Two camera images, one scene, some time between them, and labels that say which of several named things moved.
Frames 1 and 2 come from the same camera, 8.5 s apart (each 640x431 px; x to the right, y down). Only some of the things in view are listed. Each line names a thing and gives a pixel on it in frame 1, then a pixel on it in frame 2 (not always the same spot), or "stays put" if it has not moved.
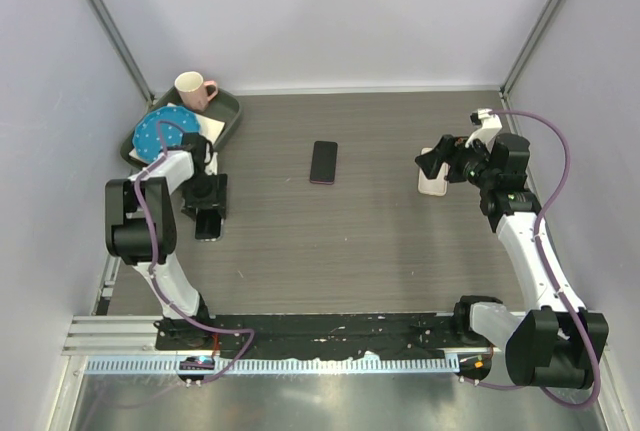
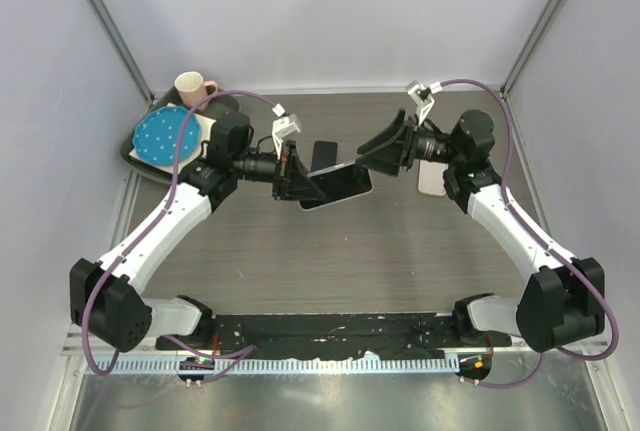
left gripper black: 217,200 to 292,181
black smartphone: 208,225 to 339,184
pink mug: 192,90 stays put
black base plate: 331,335 stays put
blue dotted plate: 146,139 stays put
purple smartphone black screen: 323,162 stays put
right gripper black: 451,150 to 392,149
